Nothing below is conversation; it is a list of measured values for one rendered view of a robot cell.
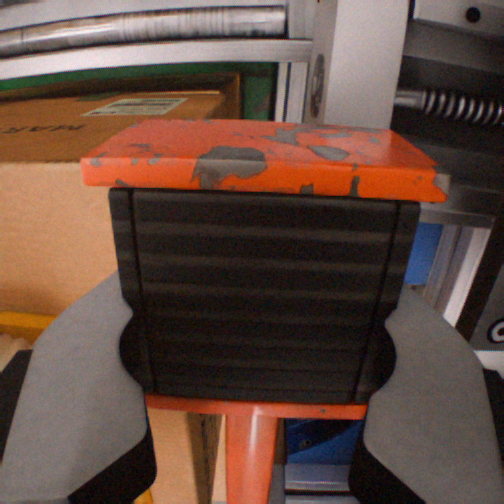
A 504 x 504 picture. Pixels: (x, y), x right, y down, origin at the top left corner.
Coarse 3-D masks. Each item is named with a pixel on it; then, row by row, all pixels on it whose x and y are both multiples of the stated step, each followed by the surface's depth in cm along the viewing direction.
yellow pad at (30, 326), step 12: (12, 312) 30; (0, 324) 29; (12, 324) 29; (24, 324) 29; (36, 324) 29; (48, 324) 29; (12, 336) 29; (24, 336) 29; (36, 336) 29; (144, 492) 41
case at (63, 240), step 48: (96, 96) 59; (144, 96) 57; (192, 96) 57; (0, 144) 30; (48, 144) 29; (96, 144) 29; (0, 192) 26; (48, 192) 26; (96, 192) 26; (0, 240) 28; (48, 240) 28; (96, 240) 27; (0, 288) 30; (48, 288) 30; (192, 432) 39; (192, 480) 42
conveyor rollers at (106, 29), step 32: (0, 0) 53; (0, 32) 55; (32, 32) 55; (64, 32) 55; (96, 32) 55; (128, 32) 55; (160, 32) 55; (192, 32) 55; (224, 32) 55; (256, 32) 55
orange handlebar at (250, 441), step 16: (240, 416) 14; (256, 416) 14; (240, 432) 15; (256, 432) 15; (272, 432) 15; (240, 448) 15; (256, 448) 15; (272, 448) 16; (240, 464) 16; (256, 464) 16; (272, 464) 17; (240, 480) 17; (256, 480) 17; (240, 496) 17; (256, 496) 17
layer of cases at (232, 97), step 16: (128, 80) 92; (144, 80) 89; (160, 80) 86; (176, 80) 83; (192, 80) 82; (208, 80) 80; (224, 80) 79; (0, 96) 82; (16, 96) 76; (32, 96) 72; (48, 96) 68; (64, 96) 64; (80, 96) 62; (224, 416) 95; (224, 432) 98; (224, 448) 102; (224, 464) 106; (224, 480) 110; (224, 496) 115
